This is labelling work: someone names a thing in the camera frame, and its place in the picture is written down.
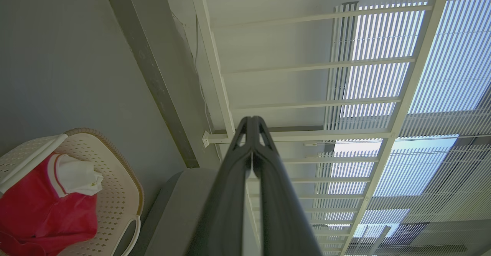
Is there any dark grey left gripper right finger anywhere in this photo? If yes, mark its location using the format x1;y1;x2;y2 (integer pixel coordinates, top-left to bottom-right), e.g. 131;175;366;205
251;116;323;256

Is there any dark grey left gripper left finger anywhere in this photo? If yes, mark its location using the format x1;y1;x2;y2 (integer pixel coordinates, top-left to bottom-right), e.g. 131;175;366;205
187;116;254;256

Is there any cream perforated laundry basket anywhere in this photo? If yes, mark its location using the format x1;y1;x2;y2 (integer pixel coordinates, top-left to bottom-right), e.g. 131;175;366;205
0;128;145;256

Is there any grey fabric sofa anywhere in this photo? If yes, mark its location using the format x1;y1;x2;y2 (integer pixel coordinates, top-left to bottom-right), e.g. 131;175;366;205
130;167;231;256

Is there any white metal railing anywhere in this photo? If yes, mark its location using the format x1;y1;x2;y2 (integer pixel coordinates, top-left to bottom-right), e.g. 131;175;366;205
187;0;454;256

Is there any red garment with white collar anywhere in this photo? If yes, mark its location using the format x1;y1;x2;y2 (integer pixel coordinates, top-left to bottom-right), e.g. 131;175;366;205
0;153;104;256

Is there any white slatted window blind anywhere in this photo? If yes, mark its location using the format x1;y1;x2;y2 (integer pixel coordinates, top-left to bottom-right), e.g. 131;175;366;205
313;0;491;256

